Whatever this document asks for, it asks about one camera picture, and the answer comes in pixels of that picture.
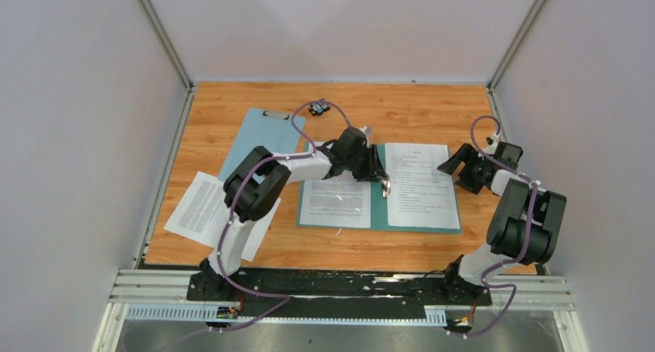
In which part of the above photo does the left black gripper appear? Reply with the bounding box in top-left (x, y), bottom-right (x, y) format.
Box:
top-left (346, 144), bottom-right (390, 183)

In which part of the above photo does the green file folder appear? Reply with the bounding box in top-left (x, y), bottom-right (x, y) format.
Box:
top-left (297, 142), bottom-right (463, 235)

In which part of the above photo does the printed text paper sheet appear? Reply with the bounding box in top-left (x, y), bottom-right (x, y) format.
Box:
top-left (297, 171), bottom-right (372, 229)

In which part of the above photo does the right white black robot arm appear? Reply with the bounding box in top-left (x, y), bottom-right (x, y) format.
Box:
top-left (437, 138), bottom-right (567, 304)

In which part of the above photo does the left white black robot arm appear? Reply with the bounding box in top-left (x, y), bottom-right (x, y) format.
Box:
top-left (189, 127), bottom-right (391, 300)

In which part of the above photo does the light blue clipboard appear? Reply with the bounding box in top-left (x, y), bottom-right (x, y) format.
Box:
top-left (218, 108), bottom-right (300, 181)

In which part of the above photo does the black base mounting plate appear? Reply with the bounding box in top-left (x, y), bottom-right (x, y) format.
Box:
top-left (186, 268), bottom-right (492, 320)

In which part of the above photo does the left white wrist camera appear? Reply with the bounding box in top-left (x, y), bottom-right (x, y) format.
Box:
top-left (359, 126), bottom-right (372, 146)

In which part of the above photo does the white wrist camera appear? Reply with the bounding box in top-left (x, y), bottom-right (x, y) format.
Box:
top-left (359, 126), bottom-right (372, 146)
top-left (484, 134), bottom-right (501, 155)

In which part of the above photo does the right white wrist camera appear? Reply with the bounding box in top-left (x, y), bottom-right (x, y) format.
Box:
top-left (484, 134), bottom-right (501, 155)

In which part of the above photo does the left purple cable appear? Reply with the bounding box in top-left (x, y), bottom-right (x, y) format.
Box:
top-left (216, 99), bottom-right (354, 335)

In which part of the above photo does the purple cable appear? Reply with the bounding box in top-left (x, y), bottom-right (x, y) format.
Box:
top-left (453, 115), bottom-right (541, 339)
top-left (216, 99), bottom-right (354, 335)

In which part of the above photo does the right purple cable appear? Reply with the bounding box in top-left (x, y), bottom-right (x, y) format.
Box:
top-left (453, 115), bottom-right (541, 339)

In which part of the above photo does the aluminium frame rail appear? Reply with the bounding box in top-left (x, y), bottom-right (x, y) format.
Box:
top-left (109, 270), bottom-right (575, 327)

